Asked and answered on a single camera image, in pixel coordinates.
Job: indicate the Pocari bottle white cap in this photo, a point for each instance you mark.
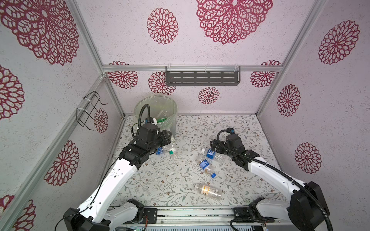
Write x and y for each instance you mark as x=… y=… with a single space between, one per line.
x=213 y=156

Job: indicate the clear bottle blue label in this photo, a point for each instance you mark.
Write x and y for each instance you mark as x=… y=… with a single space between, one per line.
x=160 y=151

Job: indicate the clear bottle green cap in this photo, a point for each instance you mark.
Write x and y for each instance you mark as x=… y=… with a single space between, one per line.
x=171 y=150

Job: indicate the clear bottle yellow label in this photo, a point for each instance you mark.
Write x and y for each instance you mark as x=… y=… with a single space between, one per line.
x=208 y=191

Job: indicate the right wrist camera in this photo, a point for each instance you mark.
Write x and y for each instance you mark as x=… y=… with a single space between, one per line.
x=230 y=130

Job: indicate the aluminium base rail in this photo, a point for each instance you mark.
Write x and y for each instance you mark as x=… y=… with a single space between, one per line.
x=197 y=215

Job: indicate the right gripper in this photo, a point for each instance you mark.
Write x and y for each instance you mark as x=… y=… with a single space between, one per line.
x=215 y=145

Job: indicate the black wire wall rack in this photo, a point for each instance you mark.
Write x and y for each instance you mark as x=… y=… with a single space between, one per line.
x=93 y=116

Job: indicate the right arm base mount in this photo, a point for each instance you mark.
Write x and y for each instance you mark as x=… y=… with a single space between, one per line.
x=249 y=215

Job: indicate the clear plastic bin liner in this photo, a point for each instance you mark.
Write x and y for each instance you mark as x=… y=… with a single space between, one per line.
x=162 y=109

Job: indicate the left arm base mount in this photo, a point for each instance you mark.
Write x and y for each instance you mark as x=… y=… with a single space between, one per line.
x=145 y=216

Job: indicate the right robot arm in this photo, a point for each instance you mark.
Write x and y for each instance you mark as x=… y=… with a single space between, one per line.
x=306 y=207

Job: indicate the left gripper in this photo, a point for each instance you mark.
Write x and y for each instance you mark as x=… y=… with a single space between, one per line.
x=165 y=138

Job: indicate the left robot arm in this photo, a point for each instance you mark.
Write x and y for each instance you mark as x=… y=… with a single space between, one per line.
x=93 y=214

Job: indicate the grey slotted wall shelf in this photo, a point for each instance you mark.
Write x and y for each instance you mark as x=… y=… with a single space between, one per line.
x=202 y=77

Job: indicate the Pocari bottle blue cap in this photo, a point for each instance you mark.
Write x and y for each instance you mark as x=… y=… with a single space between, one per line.
x=206 y=167

